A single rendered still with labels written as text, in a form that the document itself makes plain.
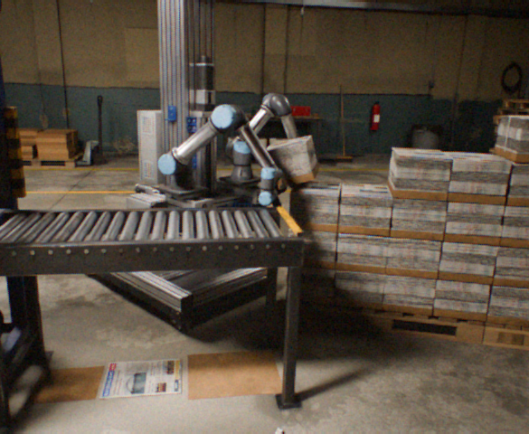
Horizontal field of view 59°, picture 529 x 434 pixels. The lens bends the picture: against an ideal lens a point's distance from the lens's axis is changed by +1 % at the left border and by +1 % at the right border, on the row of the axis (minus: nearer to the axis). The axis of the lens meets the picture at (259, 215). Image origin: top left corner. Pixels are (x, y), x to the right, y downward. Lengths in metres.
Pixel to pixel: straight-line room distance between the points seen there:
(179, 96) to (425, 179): 1.51
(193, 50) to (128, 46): 6.27
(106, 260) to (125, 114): 7.39
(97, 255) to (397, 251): 1.65
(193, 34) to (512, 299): 2.38
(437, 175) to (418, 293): 0.69
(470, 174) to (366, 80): 7.21
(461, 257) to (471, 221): 0.21
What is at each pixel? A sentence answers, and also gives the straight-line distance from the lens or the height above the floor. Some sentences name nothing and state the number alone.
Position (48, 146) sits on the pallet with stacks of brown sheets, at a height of 0.35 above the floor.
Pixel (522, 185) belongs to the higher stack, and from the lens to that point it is 2.82.
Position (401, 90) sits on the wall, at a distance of 10.10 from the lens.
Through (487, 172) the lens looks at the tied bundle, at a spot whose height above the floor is 1.01.
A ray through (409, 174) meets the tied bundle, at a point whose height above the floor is 0.97.
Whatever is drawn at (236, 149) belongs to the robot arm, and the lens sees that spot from 3.04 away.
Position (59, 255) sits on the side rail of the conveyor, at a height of 0.76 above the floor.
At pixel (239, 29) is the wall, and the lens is 9.24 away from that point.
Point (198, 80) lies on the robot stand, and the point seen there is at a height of 1.44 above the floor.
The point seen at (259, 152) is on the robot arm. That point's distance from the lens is 2.54.
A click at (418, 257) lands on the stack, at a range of 2.80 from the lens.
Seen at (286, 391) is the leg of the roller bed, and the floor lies 0.07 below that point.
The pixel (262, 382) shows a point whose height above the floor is 0.00.
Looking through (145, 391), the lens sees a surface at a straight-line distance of 2.41.
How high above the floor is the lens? 1.41
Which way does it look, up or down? 16 degrees down
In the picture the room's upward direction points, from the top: 2 degrees clockwise
